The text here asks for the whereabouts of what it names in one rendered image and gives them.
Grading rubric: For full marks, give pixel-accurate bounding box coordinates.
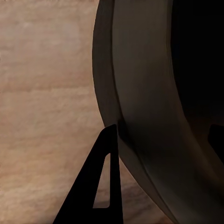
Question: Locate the cauldron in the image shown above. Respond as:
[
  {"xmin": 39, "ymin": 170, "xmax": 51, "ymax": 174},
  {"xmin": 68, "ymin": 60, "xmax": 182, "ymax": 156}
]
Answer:
[{"xmin": 91, "ymin": 0, "xmax": 224, "ymax": 224}]

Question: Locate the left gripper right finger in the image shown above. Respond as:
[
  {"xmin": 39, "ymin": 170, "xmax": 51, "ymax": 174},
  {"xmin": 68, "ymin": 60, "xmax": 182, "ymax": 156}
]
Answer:
[{"xmin": 208, "ymin": 124, "xmax": 224, "ymax": 164}]

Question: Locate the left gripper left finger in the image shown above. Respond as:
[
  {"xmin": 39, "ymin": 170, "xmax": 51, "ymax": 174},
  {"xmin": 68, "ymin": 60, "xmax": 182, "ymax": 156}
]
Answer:
[{"xmin": 53, "ymin": 124, "xmax": 123, "ymax": 224}]

